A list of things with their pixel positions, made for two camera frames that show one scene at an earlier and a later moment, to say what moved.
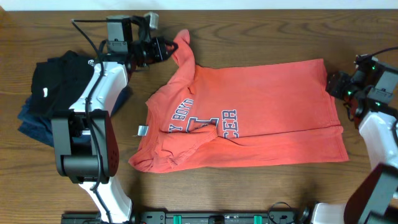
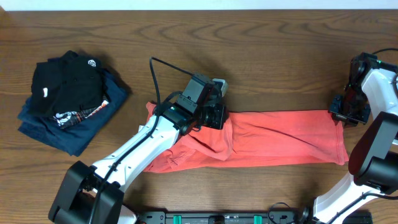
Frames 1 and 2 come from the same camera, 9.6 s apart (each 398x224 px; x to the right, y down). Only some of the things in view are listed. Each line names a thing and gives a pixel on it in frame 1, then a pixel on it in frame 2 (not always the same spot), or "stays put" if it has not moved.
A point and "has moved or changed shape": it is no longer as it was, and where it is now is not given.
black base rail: [195, 217] stays put
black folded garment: [58, 81] stays put
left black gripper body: [158, 49] → [216, 117]
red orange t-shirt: [259, 113] has moved or changed shape
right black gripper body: [344, 88] → [352, 108]
